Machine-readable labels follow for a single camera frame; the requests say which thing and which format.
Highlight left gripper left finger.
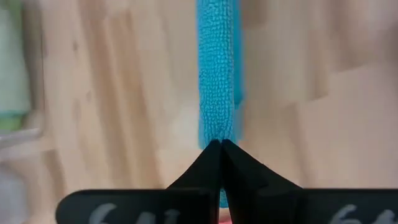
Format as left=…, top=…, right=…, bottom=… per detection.
left=166, top=139, right=222, bottom=224

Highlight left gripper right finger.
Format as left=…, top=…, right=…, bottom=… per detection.
left=221, top=138, right=304, bottom=224

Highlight teal blue microfiber towel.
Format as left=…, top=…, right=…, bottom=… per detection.
left=195, top=0, right=245, bottom=210

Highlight bright green microfiber towel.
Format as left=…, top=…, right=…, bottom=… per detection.
left=0, top=111, right=30, bottom=133

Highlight pale green microfiber towel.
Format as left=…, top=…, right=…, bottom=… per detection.
left=0, top=6, right=32, bottom=114

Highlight clear plastic bin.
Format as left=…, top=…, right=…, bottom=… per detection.
left=0, top=0, right=46, bottom=162

